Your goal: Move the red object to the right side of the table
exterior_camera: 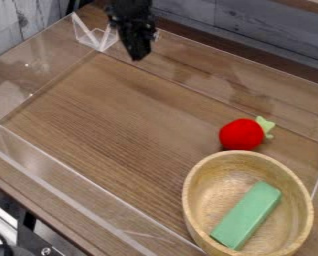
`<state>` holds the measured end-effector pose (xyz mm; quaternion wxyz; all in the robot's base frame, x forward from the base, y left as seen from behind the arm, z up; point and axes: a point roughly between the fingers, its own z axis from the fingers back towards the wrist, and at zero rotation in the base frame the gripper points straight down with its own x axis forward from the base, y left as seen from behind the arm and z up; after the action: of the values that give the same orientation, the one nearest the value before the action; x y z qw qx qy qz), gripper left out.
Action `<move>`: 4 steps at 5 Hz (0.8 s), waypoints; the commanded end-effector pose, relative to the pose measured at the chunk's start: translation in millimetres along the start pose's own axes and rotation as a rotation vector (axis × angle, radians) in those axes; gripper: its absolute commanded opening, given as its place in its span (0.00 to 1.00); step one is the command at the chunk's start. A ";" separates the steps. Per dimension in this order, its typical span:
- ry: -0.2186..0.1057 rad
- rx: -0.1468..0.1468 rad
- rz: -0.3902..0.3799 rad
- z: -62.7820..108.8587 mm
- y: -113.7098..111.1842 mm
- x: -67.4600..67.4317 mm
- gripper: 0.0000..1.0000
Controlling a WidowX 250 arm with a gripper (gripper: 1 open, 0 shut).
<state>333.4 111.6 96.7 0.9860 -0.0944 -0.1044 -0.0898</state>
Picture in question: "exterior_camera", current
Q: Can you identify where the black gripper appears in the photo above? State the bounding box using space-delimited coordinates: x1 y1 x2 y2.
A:
105 0 158 61

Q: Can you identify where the red plush strawberry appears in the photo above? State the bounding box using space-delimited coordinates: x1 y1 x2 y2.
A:
218 116 276 151

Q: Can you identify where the oval wooden bowl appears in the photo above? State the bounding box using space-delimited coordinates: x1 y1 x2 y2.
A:
182 150 314 256

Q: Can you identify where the green rectangular block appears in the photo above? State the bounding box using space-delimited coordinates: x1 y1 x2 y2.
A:
210 181 282 250

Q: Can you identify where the clear acrylic enclosure wall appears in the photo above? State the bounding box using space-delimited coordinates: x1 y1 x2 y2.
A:
0 8 318 256

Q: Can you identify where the black metal table bracket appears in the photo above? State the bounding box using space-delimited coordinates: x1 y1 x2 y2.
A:
17 210 66 256

